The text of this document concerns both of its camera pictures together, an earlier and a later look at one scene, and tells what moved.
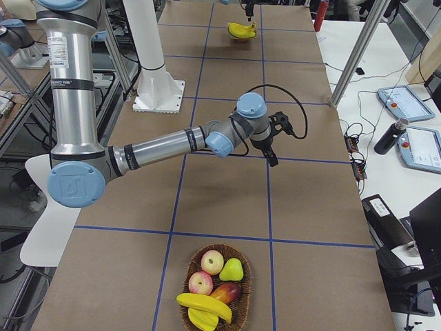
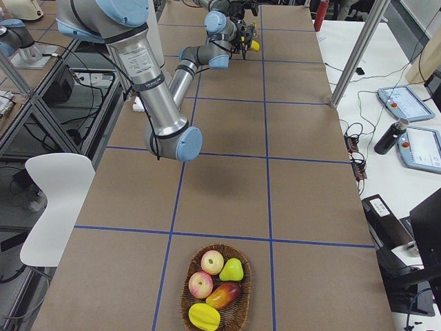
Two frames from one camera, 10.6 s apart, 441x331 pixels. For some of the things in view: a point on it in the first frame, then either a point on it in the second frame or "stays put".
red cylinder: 320,14 stays put
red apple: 200,282 stays put
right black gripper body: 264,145 → 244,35
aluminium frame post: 362,50 stays put
